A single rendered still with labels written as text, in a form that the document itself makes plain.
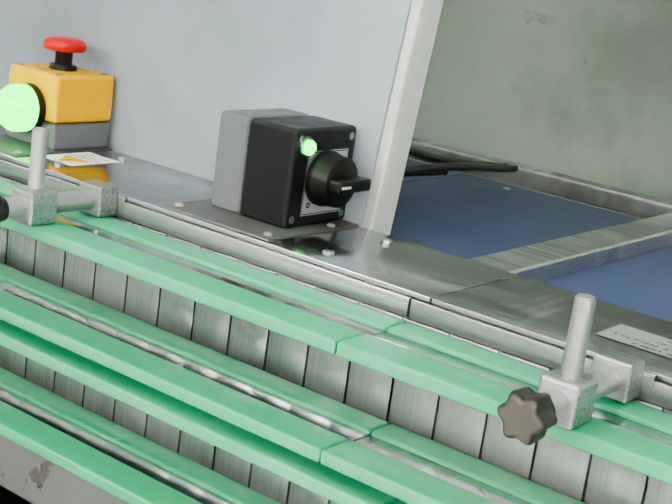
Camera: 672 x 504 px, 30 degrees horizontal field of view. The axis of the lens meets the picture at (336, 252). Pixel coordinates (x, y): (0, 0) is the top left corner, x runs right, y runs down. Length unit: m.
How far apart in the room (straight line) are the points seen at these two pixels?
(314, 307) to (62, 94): 0.40
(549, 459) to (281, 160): 0.32
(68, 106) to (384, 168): 0.32
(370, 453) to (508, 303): 0.14
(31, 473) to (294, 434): 0.40
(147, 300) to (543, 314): 0.33
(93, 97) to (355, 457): 0.51
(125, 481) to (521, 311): 0.32
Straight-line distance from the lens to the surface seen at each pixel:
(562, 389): 0.70
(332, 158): 0.98
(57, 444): 1.02
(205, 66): 1.13
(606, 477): 0.81
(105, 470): 0.98
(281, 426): 0.84
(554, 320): 0.85
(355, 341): 0.79
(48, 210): 0.98
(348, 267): 0.89
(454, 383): 0.75
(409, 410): 0.87
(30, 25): 1.31
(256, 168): 0.99
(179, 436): 1.02
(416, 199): 1.27
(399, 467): 0.81
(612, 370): 0.76
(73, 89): 1.18
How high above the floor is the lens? 1.58
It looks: 52 degrees down
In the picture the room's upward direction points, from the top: 101 degrees counter-clockwise
